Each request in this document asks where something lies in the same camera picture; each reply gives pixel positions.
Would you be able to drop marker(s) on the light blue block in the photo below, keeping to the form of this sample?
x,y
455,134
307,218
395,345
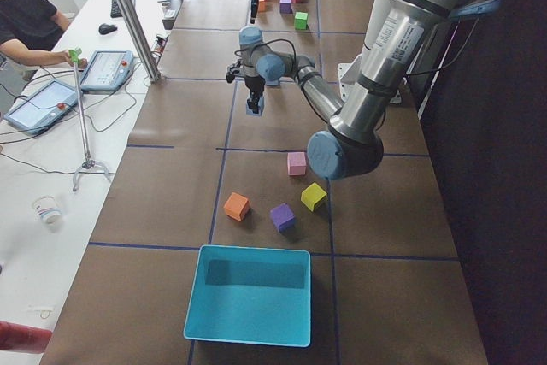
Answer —
x,y
272,83
255,113

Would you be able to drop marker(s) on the right orange foam block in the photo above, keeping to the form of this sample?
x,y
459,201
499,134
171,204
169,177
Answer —
x,y
262,6

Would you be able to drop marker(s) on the orange foam block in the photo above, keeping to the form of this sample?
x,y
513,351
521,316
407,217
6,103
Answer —
x,y
262,6
236,206

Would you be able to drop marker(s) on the right purple foam block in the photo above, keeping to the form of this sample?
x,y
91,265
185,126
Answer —
x,y
285,7

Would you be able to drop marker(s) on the purple foam block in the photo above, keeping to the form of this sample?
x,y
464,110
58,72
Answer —
x,y
282,217
285,7

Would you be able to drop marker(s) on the green foam block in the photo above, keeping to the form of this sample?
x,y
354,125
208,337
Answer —
x,y
301,21

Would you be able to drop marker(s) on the pink foam block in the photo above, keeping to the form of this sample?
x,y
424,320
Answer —
x,y
296,163

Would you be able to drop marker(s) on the left orange foam block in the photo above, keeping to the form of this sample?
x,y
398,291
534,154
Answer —
x,y
236,206

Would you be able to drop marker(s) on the yellow foam block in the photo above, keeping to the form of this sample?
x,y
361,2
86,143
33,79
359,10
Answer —
x,y
313,197

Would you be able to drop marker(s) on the left purple foam block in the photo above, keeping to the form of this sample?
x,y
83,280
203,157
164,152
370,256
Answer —
x,y
282,217

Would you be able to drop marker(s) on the far teach pendant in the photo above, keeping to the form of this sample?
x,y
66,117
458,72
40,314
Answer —
x,y
107,71

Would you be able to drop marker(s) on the teach pendant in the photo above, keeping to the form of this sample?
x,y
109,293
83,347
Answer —
x,y
107,71
43,108

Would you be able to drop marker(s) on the black computer mouse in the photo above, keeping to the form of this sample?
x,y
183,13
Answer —
x,y
106,28

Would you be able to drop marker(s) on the teal plastic bin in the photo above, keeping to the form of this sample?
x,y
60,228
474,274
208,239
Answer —
x,y
250,295

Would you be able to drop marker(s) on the near teach pendant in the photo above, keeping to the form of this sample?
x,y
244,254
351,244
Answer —
x,y
43,108

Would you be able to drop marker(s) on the person in black shirt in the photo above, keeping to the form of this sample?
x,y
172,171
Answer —
x,y
30,29

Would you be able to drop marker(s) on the paper cup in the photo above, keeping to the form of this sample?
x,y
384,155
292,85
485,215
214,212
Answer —
x,y
47,209

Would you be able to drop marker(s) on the red cylinder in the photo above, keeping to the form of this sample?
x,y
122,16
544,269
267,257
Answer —
x,y
25,339

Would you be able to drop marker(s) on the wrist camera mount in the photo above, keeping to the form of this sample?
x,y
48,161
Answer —
x,y
234,71

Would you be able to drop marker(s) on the aluminium frame post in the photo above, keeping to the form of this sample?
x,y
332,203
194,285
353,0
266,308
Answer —
x,y
136,32

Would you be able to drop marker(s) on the green handled reacher stick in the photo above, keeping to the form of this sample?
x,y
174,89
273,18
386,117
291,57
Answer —
x,y
89,163

